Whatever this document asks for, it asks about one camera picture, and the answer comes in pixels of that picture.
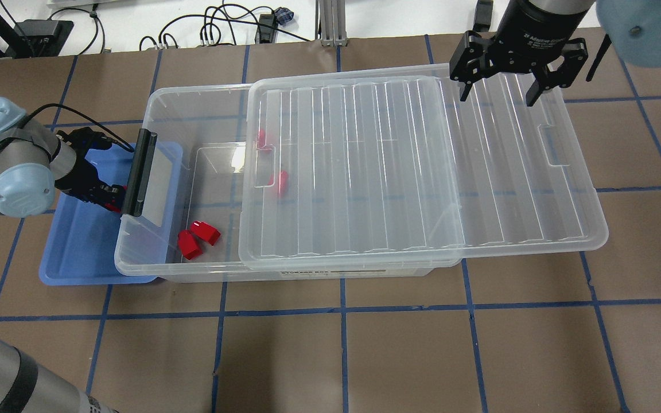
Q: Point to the red block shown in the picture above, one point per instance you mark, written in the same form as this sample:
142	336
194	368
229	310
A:
114	202
282	183
205	232
189	246

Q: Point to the clear plastic box lid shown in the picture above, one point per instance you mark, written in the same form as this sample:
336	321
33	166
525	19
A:
389	169

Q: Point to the clear plastic storage box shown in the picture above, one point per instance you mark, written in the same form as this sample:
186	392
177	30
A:
209	123

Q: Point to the red block in box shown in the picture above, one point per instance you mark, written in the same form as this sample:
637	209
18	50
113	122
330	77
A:
282	183
205	232
189	246

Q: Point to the blue plastic tray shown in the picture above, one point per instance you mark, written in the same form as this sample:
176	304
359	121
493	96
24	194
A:
83	239

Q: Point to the black monitor stand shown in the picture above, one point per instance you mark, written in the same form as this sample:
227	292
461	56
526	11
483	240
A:
34	38

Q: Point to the black power adapter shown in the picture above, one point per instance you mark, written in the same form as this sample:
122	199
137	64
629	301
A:
266	29

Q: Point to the black box latch handle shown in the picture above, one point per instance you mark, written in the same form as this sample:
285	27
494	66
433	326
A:
138	182

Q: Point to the aluminium frame post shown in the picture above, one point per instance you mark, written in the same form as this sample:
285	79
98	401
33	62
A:
331	23

